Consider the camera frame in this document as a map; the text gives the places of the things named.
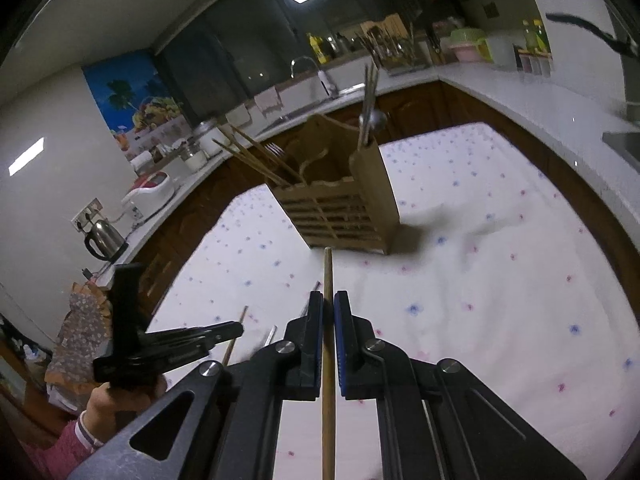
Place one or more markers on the wooden chopstick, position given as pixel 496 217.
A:
pixel 260 152
pixel 328 270
pixel 245 161
pixel 272 155
pixel 228 355

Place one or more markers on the green cap bottle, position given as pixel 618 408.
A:
pixel 527 37

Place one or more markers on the white and red rice cooker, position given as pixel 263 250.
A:
pixel 150 195

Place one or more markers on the knife block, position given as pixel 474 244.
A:
pixel 436 45

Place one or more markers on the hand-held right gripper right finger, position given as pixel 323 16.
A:
pixel 341 345

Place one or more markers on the beige dish towel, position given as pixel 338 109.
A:
pixel 240 116

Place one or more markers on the steel electric kettle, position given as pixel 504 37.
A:
pixel 105 240

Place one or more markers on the floral fabric bag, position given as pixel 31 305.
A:
pixel 80 335

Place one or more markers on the dotted white tablecloth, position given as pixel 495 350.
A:
pixel 500 285

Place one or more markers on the dark metal pot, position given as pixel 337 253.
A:
pixel 340 46

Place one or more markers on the metal fork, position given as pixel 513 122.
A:
pixel 274 150

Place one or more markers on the wooden utensil holder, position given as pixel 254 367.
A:
pixel 340 220

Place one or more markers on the lidded glass jar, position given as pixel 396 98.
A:
pixel 192 157

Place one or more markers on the fruit wall poster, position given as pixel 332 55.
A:
pixel 135 105

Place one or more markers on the yellow cap bottle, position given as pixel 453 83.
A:
pixel 541 36

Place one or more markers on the metal spoon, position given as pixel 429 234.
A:
pixel 373 120

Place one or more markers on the metal chopstick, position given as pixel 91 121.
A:
pixel 271 336
pixel 366 95
pixel 374 87

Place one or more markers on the row of spice jars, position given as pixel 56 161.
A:
pixel 535 64

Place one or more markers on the dark window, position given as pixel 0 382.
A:
pixel 240 45

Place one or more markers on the person's left forearm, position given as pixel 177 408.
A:
pixel 65 450

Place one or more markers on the chrome faucet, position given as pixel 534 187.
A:
pixel 322 77

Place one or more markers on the white wall socket strip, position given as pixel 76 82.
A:
pixel 87 214

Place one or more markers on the person's left hand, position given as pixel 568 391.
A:
pixel 117 402

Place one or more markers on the pink and green container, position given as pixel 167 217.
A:
pixel 467 45

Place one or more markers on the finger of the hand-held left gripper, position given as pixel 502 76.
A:
pixel 210 331
pixel 185 352

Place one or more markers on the pink dish towel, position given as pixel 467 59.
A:
pixel 270 101

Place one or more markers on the wooden cutting board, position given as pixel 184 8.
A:
pixel 382 25

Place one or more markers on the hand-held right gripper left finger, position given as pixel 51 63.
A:
pixel 315 345

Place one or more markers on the small wall outlet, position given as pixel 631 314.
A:
pixel 491 10

